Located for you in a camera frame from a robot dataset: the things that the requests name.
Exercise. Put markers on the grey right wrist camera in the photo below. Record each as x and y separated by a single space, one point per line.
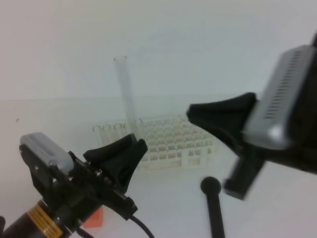
268 125

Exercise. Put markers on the white plastic test tube rack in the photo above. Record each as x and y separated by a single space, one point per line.
173 142

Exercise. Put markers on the orange foam cube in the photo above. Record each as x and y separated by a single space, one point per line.
96 220

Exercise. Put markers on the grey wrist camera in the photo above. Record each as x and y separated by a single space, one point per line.
268 125
48 151

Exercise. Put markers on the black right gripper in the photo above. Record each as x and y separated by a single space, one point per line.
225 120

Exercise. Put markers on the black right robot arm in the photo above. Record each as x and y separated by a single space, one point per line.
302 153

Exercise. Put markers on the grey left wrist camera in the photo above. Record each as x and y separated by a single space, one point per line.
48 151

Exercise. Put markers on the clear glass test tube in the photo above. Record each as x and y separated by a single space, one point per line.
123 76

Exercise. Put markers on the clear test tube in rack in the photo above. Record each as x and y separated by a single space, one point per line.
98 133
106 134
139 129
126 129
118 130

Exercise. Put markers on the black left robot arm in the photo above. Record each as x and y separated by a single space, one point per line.
73 189

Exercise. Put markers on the black camera stand pole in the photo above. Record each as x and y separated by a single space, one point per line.
211 187

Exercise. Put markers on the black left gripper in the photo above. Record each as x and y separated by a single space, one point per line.
100 179

